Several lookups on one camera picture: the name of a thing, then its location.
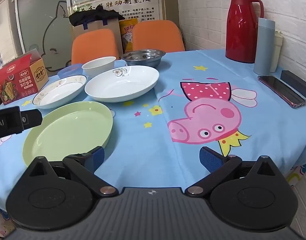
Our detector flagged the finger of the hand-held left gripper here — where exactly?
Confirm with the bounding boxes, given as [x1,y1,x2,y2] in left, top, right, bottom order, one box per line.
[20,109,42,131]

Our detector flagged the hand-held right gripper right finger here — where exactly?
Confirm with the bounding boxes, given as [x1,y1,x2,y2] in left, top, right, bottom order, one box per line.
[184,147,281,197]

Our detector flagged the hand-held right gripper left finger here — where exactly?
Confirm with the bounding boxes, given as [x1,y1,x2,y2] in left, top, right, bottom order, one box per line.
[25,146,119,197]

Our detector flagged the light green plate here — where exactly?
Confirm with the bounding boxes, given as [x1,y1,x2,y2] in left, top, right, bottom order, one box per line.
[22,102,114,168]

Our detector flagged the white bowl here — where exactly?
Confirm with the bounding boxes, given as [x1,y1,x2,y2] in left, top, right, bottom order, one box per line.
[81,56,116,78]

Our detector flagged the stainless steel bowl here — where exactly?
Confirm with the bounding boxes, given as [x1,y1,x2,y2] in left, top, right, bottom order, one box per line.
[121,49,166,68]

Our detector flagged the white floral rim plate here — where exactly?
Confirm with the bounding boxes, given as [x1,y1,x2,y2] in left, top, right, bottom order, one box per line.
[32,74,88,110]

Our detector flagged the red cracker box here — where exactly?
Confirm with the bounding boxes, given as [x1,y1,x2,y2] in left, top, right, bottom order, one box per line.
[0,49,49,105]

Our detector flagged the blue cartoon tablecloth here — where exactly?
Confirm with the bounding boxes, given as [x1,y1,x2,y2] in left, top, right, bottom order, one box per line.
[0,49,306,215]

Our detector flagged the blue plastic bowl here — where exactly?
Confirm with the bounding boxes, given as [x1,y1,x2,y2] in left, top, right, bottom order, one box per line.
[58,64,84,78]

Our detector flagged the large white printed plate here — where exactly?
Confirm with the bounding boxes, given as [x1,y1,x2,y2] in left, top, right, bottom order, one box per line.
[84,66,160,103]

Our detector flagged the orange chair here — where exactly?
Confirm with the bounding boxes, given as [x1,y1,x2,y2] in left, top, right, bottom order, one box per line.
[71,29,120,65]
[132,20,186,53]

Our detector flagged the frosted glass door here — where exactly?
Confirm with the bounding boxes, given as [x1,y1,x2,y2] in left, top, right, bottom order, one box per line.
[8,0,76,73]

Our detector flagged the black case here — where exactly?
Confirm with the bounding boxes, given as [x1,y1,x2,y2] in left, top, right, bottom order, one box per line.
[280,70,306,102]

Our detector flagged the brown paper bag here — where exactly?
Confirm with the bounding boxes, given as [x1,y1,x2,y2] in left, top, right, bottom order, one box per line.
[72,17,123,54]

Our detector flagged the grey-blue tumbler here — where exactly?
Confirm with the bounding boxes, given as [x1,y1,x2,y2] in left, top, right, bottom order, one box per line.
[253,17,276,76]

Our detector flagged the cream cup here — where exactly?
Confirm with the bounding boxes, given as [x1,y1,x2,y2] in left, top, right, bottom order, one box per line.
[269,30,284,72]

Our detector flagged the yellow snack bag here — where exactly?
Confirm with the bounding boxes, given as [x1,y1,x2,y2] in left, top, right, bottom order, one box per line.
[118,18,139,54]

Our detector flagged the red thermos jug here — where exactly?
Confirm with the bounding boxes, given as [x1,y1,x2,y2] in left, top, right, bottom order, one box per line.
[225,0,265,63]

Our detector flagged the framed wall sign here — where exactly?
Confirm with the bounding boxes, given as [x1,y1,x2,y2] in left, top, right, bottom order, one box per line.
[69,0,166,30]

